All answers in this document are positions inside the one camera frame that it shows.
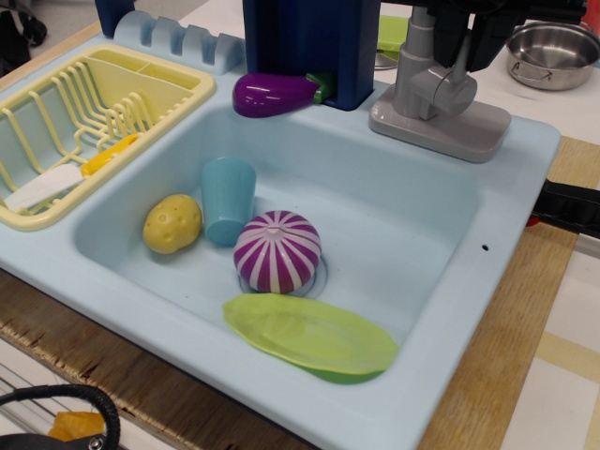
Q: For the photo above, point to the purple white toy onion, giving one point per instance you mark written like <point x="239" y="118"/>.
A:
<point x="277" y="252"/>

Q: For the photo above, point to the yellow dish drying rack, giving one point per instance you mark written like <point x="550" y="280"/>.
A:
<point x="71" y="129"/>

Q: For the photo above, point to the steel cooking pot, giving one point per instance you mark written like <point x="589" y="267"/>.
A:
<point x="552" y="56"/>

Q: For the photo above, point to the red cup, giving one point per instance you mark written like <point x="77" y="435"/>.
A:
<point x="591" y="19"/>

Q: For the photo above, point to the black clamp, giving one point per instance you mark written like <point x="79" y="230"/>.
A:
<point x="570" y="208"/>

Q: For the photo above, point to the dark blue plastic backboard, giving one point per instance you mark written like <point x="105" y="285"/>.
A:
<point x="338" y="38"/>

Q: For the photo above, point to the purple toy eggplant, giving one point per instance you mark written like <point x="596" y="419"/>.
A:
<point x="261" y="95"/>

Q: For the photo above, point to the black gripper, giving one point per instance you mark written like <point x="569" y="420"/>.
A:
<point x="494" y="23"/>

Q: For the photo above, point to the light blue toy sink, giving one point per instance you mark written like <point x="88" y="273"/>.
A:
<point x="412" y="240"/>

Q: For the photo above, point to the light blue plastic cup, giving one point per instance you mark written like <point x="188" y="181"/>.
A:
<point x="228" y="192"/>

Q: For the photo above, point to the grey toy faucet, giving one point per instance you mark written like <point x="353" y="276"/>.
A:
<point x="424" y="107"/>

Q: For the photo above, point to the white yellow toy knife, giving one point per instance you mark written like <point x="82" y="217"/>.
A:
<point x="57" y="180"/>

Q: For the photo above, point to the yellow toy potato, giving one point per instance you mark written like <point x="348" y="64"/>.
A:
<point x="172" y="224"/>

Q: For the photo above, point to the black bag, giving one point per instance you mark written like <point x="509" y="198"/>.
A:
<point x="15" y="42"/>

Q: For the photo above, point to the orange plastic piece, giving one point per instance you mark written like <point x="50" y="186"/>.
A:
<point x="71" y="426"/>

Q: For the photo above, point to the green plastic plate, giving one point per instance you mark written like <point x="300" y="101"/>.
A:
<point x="329" y="342"/>

